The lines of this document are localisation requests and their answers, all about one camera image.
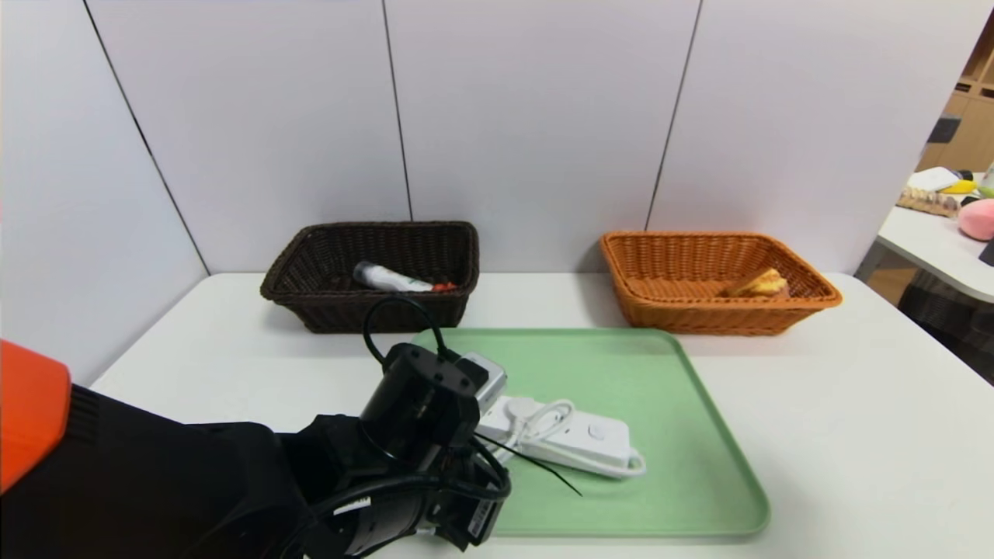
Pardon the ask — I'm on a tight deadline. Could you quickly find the green plastic tray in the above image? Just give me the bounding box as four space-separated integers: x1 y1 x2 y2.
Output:
408 327 771 538

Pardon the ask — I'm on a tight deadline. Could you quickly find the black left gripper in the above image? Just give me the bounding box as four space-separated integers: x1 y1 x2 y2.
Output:
423 461 506 553

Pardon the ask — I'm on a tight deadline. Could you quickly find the black left camera cable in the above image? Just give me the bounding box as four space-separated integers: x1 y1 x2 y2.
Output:
363 295 452 366

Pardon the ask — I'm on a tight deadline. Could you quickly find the brown egg tray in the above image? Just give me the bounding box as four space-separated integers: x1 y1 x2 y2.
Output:
895 189 958 220

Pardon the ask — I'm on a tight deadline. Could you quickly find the dark brown wicker basket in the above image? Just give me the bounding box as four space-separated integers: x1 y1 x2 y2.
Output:
259 221 481 335

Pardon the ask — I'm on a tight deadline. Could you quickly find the white power strip with cable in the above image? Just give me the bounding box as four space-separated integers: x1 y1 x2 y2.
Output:
474 394 648 480

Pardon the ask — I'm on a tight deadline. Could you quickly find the wooden shelf unit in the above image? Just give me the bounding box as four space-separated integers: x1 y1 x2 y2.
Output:
914 8 994 175

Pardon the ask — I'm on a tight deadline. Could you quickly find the white background table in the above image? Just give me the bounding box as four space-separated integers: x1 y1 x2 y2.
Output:
875 203 994 305

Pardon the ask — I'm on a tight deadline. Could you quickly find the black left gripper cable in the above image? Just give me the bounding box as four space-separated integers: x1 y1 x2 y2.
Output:
311 435 513 515

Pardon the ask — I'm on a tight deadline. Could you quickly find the pink plush toy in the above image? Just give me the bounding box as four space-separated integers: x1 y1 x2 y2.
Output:
957 199 994 242

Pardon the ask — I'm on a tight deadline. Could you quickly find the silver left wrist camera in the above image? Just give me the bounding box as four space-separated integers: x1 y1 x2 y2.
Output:
457 353 508 416

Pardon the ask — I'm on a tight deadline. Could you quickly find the white flat box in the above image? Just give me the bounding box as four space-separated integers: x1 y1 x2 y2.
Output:
907 167 961 193

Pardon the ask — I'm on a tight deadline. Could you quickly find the pink topped bread bun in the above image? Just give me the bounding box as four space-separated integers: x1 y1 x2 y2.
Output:
726 268 791 300

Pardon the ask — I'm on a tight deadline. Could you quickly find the clear bottle with silver cap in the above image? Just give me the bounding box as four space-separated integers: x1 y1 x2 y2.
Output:
353 262 436 293

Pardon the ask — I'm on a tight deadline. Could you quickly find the orange wicker basket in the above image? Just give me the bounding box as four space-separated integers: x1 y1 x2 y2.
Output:
600 231 844 337

